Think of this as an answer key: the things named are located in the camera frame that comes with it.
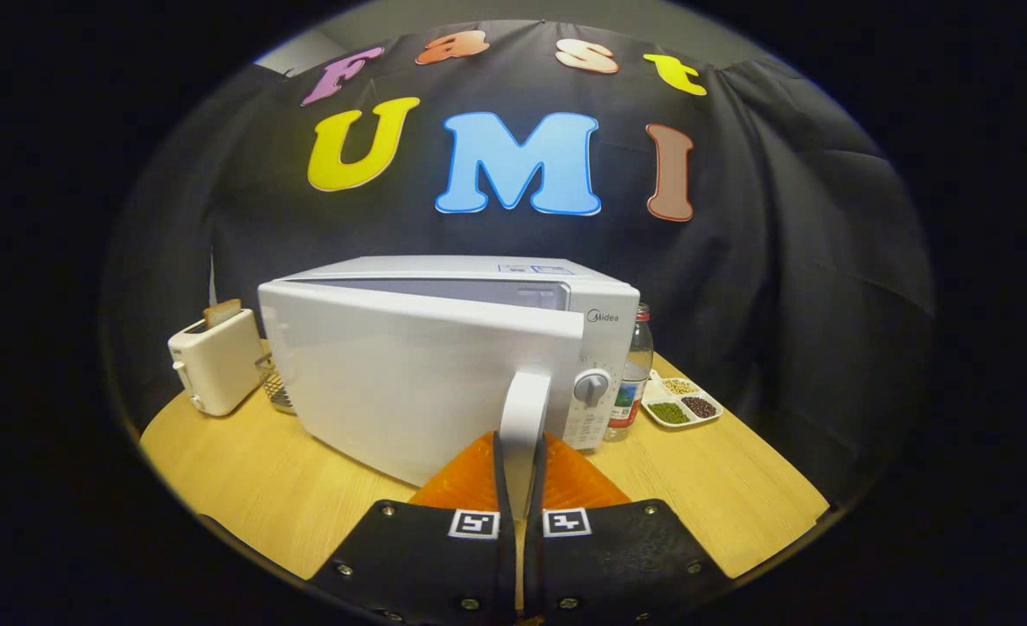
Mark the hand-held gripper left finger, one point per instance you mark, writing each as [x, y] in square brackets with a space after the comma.
[505, 565]

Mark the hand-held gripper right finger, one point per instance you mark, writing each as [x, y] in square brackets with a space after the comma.
[535, 565]

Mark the white microwave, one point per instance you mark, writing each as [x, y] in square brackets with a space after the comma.
[391, 374]

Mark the white divided dish of beans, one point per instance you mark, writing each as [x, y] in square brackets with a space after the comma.
[652, 393]

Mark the clear plastic water bottle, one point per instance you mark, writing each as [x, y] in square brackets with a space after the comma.
[635, 374]

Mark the white toaster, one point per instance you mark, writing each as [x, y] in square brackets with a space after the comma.
[217, 365]

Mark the brown toast slice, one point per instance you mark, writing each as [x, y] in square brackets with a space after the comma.
[222, 311]

